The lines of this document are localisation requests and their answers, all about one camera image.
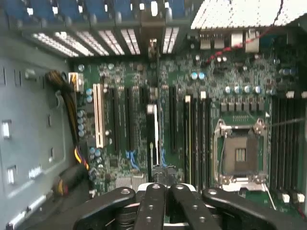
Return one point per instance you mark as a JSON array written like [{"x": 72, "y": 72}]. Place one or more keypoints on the thin socket locking lever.
[{"x": 287, "y": 122}]

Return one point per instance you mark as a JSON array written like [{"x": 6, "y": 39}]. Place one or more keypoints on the metal socket cover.
[{"x": 242, "y": 185}]

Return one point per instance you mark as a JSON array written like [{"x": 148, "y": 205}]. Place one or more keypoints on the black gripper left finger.
[{"x": 151, "y": 210}]

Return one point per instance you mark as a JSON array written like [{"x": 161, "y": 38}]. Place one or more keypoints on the grey power supply unit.
[{"x": 28, "y": 119}]

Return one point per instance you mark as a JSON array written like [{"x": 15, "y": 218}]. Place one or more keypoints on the black plastic shroud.
[{"x": 60, "y": 215}]

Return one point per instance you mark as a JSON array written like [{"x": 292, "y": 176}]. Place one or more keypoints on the open PC case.
[{"x": 239, "y": 14}]

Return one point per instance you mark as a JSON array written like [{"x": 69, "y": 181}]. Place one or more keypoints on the CPU socket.
[{"x": 239, "y": 155}]

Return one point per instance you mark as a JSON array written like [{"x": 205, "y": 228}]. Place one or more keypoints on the white PCI slot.
[{"x": 98, "y": 115}]

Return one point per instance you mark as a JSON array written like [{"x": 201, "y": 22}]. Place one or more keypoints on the green Dell motherboard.
[{"x": 182, "y": 72}]

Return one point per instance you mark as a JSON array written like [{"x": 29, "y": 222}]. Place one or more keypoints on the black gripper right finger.
[{"x": 192, "y": 210}]

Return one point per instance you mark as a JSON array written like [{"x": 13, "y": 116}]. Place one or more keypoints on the silver chipset heatsink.
[{"x": 127, "y": 182}]

